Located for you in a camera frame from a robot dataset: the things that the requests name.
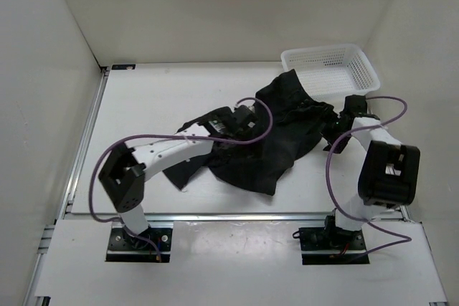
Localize aluminium rail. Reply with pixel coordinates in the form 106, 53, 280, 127
54, 210, 408, 224
22, 66, 111, 305

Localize blue corner label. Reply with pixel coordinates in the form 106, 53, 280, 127
111, 64, 136, 70

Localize black trousers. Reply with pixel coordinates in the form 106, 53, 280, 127
164, 70, 333, 196

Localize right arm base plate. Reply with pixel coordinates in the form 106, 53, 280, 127
292, 215, 370, 266

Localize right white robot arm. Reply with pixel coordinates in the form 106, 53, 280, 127
322, 95, 420, 249

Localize left aluminium rail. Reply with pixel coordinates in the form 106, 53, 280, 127
22, 66, 111, 305

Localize white perforated plastic basket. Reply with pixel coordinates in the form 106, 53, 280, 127
280, 44, 381, 100

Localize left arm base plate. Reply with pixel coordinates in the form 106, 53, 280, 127
105, 225, 173, 263

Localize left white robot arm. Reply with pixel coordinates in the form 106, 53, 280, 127
94, 105, 259, 249

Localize front aluminium rail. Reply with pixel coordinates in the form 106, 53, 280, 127
54, 210, 408, 224

